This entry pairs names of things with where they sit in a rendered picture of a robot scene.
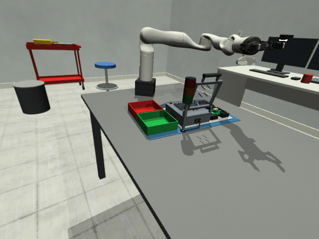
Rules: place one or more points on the green bin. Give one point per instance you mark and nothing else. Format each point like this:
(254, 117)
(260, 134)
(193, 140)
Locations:
(156, 122)

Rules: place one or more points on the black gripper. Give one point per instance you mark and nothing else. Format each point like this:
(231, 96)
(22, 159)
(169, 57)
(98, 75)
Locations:
(251, 44)

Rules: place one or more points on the red bin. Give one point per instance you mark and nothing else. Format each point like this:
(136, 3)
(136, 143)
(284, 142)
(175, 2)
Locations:
(143, 106)

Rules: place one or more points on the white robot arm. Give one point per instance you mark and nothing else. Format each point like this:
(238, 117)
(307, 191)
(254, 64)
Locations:
(150, 36)

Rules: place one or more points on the green circuit board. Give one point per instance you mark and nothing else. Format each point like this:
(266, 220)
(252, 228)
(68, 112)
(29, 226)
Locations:
(216, 111)

